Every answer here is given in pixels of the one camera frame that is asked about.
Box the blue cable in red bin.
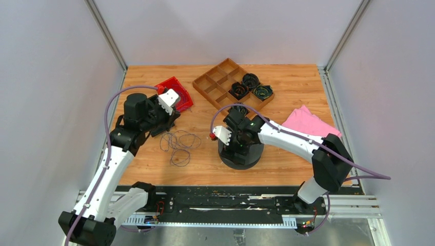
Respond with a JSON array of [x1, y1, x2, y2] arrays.
[[175, 88, 189, 108]]

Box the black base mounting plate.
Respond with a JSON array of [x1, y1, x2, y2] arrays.
[[138, 186, 327, 226]]

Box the rolled green floral tie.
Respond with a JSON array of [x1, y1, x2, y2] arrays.
[[230, 105, 250, 116]]

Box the blue thin cable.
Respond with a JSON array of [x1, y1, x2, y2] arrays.
[[160, 130, 202, 168]]

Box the aluminium frame rail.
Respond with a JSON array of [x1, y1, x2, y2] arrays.
[[84, 0, 128, 72]]

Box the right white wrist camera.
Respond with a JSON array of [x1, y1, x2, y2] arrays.
[[211, 126, 232, 146]]

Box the pink cloth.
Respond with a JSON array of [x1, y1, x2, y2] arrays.
[[282, 105, 342, 137]]

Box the red plastic bin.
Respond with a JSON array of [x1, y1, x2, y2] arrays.
[[155, 76, 193, 112]]

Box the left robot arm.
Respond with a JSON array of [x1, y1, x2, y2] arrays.
[[58, 89, 180, 245]]

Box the rolled green yellow tie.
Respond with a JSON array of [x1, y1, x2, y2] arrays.
[[253, 85, 273, 101]]

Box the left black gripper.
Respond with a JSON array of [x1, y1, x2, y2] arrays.
[[141, 98, 181, 133]]

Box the rolled tie brown pattern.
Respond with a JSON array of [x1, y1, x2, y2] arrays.
[[229, 82, 249, 100]]

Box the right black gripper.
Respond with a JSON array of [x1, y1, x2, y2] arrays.
[[220, 129, 250, 166]]

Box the rolled black tie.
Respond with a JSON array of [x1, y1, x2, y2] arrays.
[[242, 73, 260, 91]]

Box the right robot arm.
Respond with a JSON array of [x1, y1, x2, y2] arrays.
[[210, 108, 353, 214]]

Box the wooden compartment tray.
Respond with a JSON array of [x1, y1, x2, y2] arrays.
[[192, 58, 275, 111]]

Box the black cable spool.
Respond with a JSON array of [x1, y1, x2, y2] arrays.
[[218, 140, 264, 170]]

